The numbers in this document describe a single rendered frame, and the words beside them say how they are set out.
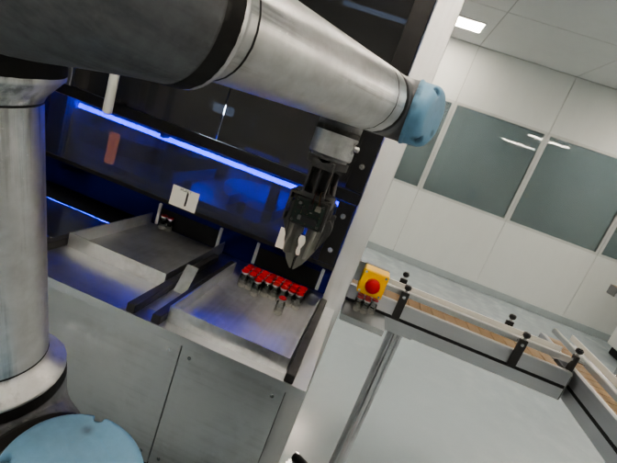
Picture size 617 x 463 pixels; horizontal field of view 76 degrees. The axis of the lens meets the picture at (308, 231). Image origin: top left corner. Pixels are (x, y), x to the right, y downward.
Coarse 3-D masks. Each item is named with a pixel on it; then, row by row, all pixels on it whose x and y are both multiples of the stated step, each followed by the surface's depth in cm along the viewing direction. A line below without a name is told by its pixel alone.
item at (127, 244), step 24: (144, 216) 122; (72, 240) 94; (96, 240) 102; (120, 240) 107; (144, 240) 113; (168, 240) 118; (192, 240) 125; (120, 264) 93; (144, 264) 92; (168, 264) 104; (192, 264) 104
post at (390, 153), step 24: (456, 0) 92; (432, 24) 94; (432, 48) 95; (432, 72) 96; (384, 144) 101; (384, 168) 102; (384, 192) 103; (360, 216) 106; (360, 240) 107; (336, 264) 110; (336, 288) 111; (336, 312) 112; (288, 408) 121; (288, 432) 123; (264, 456) 126
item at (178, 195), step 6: (174, 186) 115; (180, 186) 114; (174, 192) 115; (180, 192) 115; (186, 192) 114; (192, 192) 114; (174, 198) 115; (180, 198) 115; (192, 198) 114; (174, 204) 116; (180, 204) 115; (186, 204) 115; (192, 204) 114; (192, 210) 115
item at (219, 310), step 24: (216, 288) 100; (240, 288) 104; (192, 312) 85; (216, 312) 89; (240, 312) 92; (264, 312) 96; (288, 312) 101; (312, 312) 98; (216, 336) 78; (240, 336) 77; (264, 336) 86; (288, 336) 90; (264, 360) 77; (288, 360) 76
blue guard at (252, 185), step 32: (64, 96) 116; (64, 128) 118; (96, 128) 116; (128, 128) 114; (96, 160) 118; (128, 160) 116; (160, 160) 114; (192, 160) 112; (224, 160) 110; (160, 192) 116; (224, 192) 112; (256, 192) 110; (288, 192) 108; (256, 224) 112
